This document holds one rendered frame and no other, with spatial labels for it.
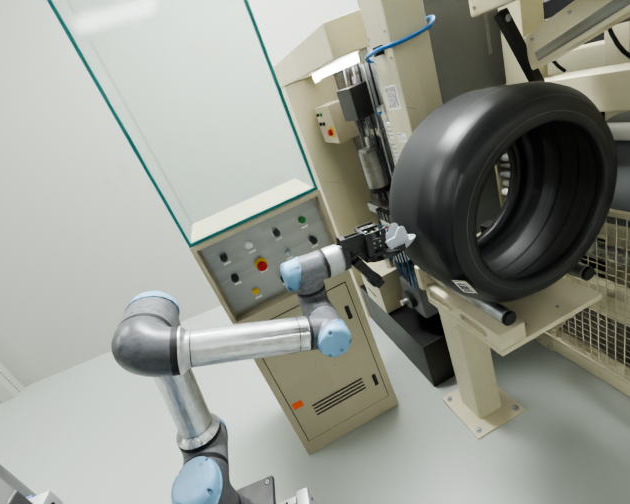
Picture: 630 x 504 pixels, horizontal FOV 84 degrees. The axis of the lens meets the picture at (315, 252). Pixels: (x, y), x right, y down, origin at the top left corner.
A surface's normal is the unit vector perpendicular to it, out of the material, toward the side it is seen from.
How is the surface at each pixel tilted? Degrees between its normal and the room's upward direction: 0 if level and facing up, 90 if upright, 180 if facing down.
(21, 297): 90
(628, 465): 0
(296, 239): 90
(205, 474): 8
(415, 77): 90
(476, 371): 90
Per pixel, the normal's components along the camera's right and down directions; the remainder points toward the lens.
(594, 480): -0.35, -0.84
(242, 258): 0.29, 0.31
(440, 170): -0.79, -0.12
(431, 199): -0.84, 0.11
